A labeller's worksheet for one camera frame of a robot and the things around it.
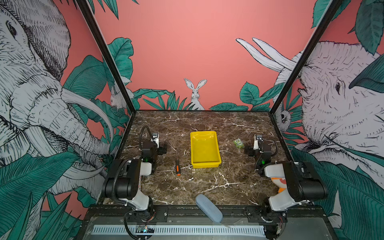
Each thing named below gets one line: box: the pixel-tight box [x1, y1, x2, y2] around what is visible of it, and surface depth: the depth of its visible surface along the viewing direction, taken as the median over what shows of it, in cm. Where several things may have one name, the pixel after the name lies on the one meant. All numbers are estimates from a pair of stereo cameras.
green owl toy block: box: [233, 138, 245, 149], surface depth 103 cm
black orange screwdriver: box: [175, 150, 181, 177], surface depth 89 cm
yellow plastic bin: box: [190, 131, 222, 169], surface depth 97 cm
